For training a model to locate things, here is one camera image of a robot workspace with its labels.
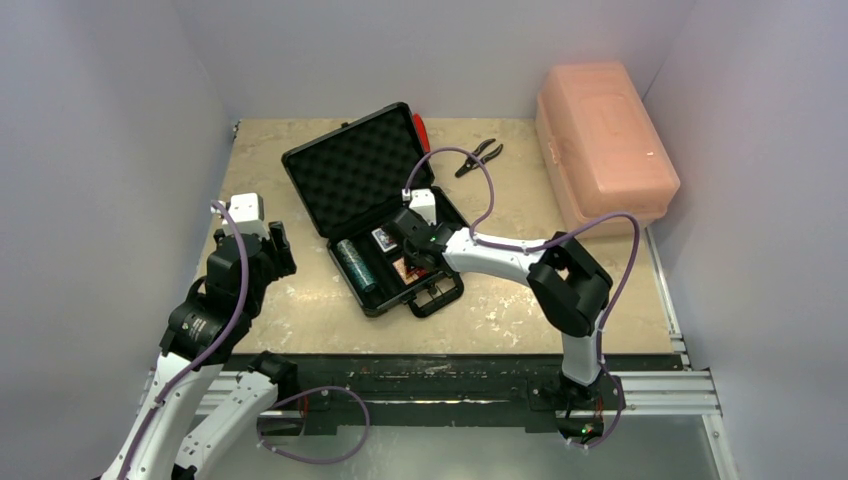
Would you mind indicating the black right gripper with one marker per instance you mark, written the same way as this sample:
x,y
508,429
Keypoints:
x,y
411,237

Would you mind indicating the black poker carrying case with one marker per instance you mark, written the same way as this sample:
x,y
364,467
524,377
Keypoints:
x,y
350,182

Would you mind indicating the blue green poker chip stack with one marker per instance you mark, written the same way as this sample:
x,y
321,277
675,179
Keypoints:
x,y
349,254

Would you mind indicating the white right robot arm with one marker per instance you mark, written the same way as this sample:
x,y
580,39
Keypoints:
x,y
572,289

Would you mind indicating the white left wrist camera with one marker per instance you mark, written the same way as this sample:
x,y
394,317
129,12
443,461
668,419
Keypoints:
x,y
247,213

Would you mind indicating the pink plastic storage box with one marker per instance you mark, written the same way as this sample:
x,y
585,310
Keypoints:
x,y
600,147

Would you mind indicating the red Texas Hold'em card box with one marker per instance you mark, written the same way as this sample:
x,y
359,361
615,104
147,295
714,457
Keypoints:
x,y
408,275

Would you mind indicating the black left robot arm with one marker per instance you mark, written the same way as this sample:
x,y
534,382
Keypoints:
x,y
200,336

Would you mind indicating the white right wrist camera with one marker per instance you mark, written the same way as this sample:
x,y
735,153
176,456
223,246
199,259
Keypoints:
x,y
422,202

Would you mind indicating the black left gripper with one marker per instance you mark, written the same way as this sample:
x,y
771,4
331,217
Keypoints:
x,y
282,262

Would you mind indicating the blue playing card deck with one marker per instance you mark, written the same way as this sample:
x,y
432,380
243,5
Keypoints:
x,y
383,240

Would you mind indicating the red handled tool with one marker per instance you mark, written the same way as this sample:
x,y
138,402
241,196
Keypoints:
x,y
421,132

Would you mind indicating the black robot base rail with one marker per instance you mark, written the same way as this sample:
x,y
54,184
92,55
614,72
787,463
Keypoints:
x,y
316,394

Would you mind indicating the black wire stripper pliers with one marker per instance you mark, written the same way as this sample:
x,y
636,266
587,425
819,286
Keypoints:
x,y
480,155

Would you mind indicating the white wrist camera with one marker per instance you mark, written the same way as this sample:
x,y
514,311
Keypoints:
x,y
422,202
247,213

